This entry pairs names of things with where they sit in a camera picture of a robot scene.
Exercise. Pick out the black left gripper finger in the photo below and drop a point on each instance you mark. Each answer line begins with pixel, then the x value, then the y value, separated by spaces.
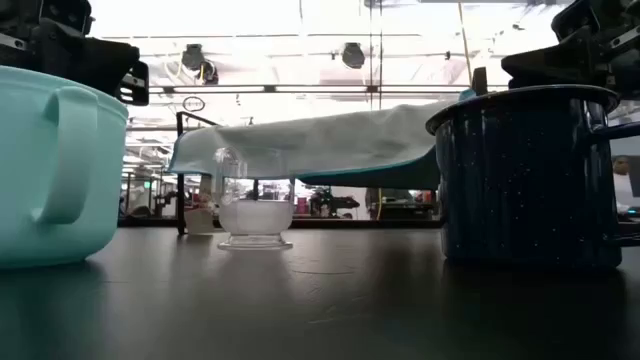
pixel 85 60
pixel 141 70

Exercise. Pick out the dark blue speckled enamel mug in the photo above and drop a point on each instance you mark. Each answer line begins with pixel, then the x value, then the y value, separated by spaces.
pixel 525 190

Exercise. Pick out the oval hanging sign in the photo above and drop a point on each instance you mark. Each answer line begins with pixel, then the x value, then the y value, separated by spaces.
pixel 193 98

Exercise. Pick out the thin dark vertical pole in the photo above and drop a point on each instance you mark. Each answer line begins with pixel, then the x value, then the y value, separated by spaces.
pixel 380 50

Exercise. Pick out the white tapered container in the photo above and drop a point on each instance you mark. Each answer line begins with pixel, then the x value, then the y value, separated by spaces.
pixel 199 222

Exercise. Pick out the light blue cloth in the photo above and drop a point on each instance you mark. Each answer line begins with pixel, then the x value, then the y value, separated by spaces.
pixel 325 140

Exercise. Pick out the black background robot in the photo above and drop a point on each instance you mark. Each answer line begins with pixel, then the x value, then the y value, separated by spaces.
pixel 330 202

